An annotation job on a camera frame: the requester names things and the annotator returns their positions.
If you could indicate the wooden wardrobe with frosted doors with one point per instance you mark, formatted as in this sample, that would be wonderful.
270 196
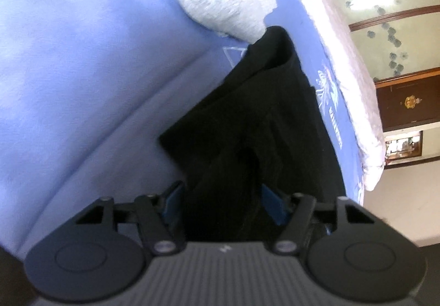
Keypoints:
388 7

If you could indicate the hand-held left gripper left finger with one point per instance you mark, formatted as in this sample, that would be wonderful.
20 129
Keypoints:
174 203

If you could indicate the lavender floral quilt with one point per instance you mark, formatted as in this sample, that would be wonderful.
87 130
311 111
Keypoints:
343 69

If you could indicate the blue printed bed sheet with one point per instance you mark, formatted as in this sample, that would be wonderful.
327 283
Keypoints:
86 86

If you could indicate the black pants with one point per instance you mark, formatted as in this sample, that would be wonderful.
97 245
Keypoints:
261 127

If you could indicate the dark brown door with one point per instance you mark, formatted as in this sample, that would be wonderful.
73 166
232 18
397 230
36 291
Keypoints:
409 103

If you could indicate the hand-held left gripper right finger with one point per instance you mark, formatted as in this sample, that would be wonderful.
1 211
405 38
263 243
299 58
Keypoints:
273 205

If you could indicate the framed wall picture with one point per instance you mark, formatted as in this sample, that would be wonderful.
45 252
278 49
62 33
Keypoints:
402 148

